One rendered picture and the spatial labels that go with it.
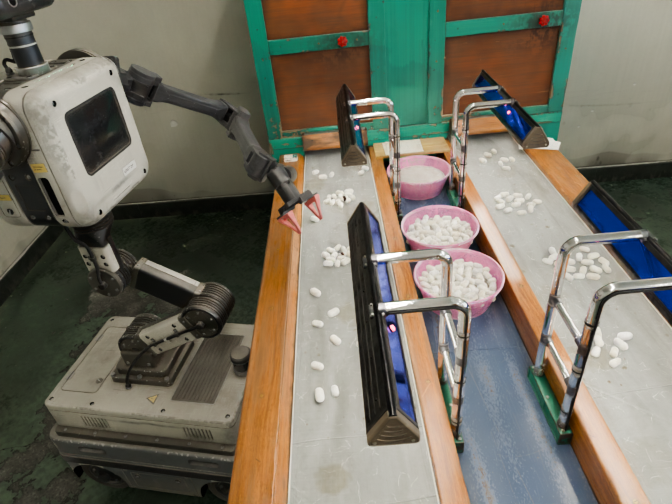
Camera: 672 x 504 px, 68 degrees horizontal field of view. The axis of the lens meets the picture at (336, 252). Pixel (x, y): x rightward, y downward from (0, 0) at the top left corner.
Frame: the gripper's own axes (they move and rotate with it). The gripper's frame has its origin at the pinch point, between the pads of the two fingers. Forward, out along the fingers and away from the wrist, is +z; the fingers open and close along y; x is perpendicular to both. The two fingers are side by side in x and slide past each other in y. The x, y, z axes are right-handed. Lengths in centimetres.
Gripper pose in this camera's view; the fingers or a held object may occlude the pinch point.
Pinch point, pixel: (309, 224)
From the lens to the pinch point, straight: 153.1
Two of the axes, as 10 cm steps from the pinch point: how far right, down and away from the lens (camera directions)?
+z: 5.5, 8.3, 0.8
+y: -6.4, 4.9, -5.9
